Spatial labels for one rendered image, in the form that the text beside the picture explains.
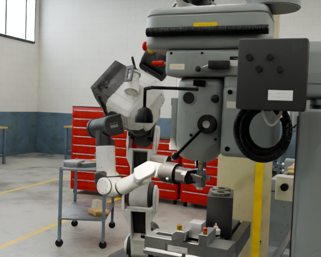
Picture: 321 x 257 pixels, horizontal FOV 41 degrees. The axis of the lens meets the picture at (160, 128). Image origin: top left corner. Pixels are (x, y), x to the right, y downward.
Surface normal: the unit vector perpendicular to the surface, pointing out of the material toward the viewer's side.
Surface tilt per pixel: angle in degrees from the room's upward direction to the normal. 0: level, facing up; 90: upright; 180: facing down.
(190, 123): 90
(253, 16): 90
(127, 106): 58
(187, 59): 90
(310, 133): 90
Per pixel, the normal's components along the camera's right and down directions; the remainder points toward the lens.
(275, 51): -0.36, 0.04
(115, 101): -0.10, -0.49
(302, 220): -0.73, -0.02
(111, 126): 0.68, -0.10
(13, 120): 0.93, 0.06
